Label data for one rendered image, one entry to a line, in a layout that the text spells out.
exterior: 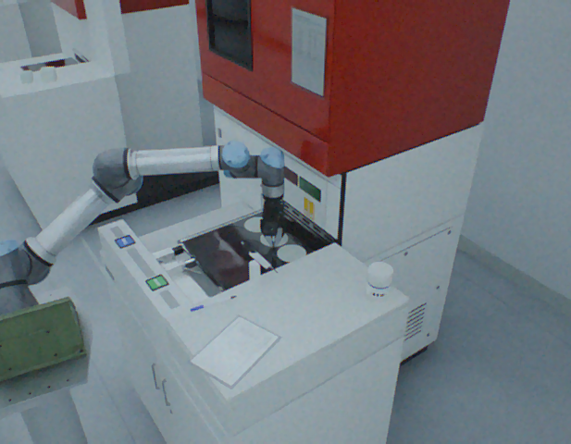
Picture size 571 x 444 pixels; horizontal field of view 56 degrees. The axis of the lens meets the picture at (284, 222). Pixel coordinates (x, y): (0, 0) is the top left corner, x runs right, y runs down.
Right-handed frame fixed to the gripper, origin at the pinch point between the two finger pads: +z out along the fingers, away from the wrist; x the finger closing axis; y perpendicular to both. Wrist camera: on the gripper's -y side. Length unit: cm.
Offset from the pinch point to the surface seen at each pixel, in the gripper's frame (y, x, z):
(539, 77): 107, -123, -25
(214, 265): -9.9, 19.5, 1.3
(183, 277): -14.8, 29.1, 3.2
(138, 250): -10.7, 44.1, -4.8
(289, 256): -4.6, -5.6, 1.3
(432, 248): 27, -63, 20
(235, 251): -2.0, 13.2, 1.3
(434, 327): 35, -74, 73
